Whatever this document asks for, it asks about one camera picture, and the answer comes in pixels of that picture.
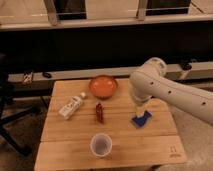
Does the red pepper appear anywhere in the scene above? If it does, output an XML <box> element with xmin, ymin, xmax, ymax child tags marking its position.
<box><xmin>96</xmin><ymin>103</ymin><xmax>104</xmax><ymax>123</ymax></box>

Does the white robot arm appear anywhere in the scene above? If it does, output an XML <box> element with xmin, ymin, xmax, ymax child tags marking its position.
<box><xmin>129</xmin><ymin>57</ymin><xmax>213</xmax><ymax>126</ymax></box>

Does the blue sponge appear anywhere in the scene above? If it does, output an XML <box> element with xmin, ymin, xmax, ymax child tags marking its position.
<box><xmin>132</xmin><ymin>111</ymin><xmax>151</xmax><ymax>127</ymax></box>

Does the orange bowl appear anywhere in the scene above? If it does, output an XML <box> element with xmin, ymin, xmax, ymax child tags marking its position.
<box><xmin>89</xmin><ymin>75</ymin><xmax>118</xmax><ymax>99</ymax></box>

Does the clear plastic cup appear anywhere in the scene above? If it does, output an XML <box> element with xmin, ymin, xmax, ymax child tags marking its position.
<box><xmin>90</xmin><ymin>133</ymin><xmax>112</xmax><ymax>158</ymax></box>

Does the black clamp on ledge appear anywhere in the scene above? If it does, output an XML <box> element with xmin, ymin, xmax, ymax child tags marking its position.
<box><xmin>179</xmin><ymin>60</ymin><xmax>195</xmax><ymax>80</ymax></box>

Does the wooden table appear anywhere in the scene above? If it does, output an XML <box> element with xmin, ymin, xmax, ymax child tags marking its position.
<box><xmin>34</xmin><ymin>79</ymin><xmax>187</xmax><ymax>171</ymax></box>

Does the white bottle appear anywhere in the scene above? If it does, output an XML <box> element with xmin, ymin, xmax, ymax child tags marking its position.
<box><xmin>59</xmin><ymin>92</ymin><xmax>86</xmax><ymax>120</ymax></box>

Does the small black object on ledge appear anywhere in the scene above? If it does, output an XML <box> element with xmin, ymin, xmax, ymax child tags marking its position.
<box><xmin>42</xmin><ymin>72</ymin><xmax>52</xmax><ymax>79</ymax></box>

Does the striped object on ledge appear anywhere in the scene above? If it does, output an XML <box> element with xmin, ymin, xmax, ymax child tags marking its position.
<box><xmin>22</xmin><ymin>72</ymin><xmax>34</xmax><ymax>85</ymax></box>

